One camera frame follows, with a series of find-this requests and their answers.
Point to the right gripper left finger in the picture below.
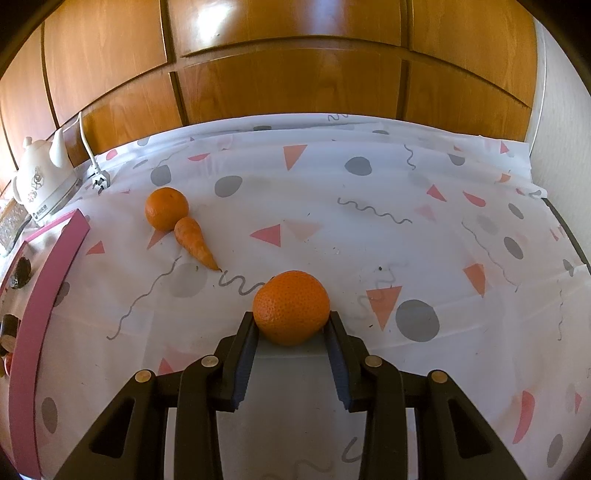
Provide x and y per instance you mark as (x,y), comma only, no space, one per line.
(127,440)

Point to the cut sugarcane piece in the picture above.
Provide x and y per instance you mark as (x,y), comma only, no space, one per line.
(10,325)

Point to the silver tissue box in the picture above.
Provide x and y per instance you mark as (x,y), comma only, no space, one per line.
(14,218)

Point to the small orange carrot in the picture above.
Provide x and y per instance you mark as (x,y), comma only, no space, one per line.
(188,234)

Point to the pink shallow tray box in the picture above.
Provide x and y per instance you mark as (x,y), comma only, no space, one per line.
(51,251)

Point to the patterned white tablecloth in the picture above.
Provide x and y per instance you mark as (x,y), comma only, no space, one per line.
(437,249)

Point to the orange mandarin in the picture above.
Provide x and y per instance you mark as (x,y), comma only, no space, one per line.
(291,308)
(164,207)

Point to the white ceramic electric kettle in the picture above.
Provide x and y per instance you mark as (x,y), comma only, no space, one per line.
(46,177)

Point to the red tomato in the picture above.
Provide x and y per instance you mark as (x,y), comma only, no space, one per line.
(7,359)

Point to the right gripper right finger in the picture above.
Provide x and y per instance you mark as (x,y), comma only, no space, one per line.
(454,440)

